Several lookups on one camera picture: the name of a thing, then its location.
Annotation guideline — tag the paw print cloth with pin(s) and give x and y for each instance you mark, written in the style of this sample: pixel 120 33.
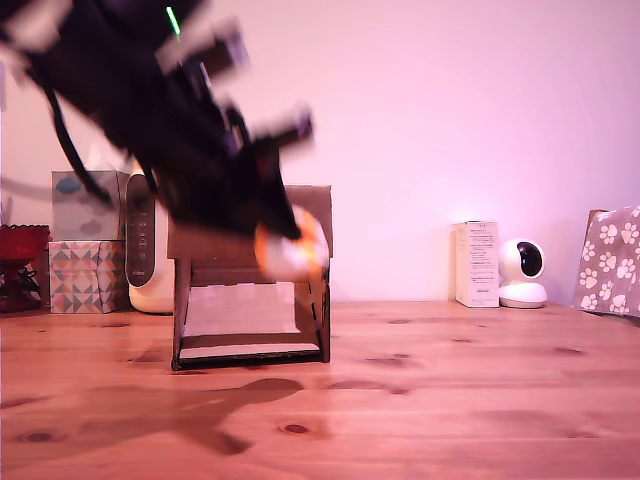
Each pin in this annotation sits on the paw print cloth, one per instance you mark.
pixel 610 260

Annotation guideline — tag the small white round camera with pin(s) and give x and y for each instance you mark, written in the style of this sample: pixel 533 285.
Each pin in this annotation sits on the small white round camera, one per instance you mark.
pixel 522 270

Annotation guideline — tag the red bowl on black stand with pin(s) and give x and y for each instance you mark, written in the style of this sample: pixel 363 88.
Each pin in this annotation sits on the red bowl on black stand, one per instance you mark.
pixel 20 242

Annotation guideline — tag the cardboard dice tower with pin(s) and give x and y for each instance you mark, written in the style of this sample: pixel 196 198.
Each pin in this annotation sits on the cardboard dice tower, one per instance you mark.
pixel 240 262

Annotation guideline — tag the geometric print tissue box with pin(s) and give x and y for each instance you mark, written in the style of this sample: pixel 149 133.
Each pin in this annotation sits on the geometric print tissue box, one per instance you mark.
pixel 85 277

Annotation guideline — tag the white printed carton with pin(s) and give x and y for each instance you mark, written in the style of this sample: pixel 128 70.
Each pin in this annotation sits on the white printed carton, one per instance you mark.
pixel 477 265

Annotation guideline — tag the cream appliance with dark panel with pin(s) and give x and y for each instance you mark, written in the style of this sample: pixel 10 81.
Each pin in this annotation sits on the cream appliance with dark panel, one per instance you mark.
pixel 150 280

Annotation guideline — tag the orange and white footbag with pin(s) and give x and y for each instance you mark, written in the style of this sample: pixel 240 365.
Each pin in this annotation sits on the orange and white footbag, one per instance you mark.
pixel 295 260

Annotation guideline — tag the cloud print tissue box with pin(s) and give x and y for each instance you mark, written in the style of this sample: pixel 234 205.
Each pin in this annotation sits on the cloud print tissue box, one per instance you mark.
pixel 70 215

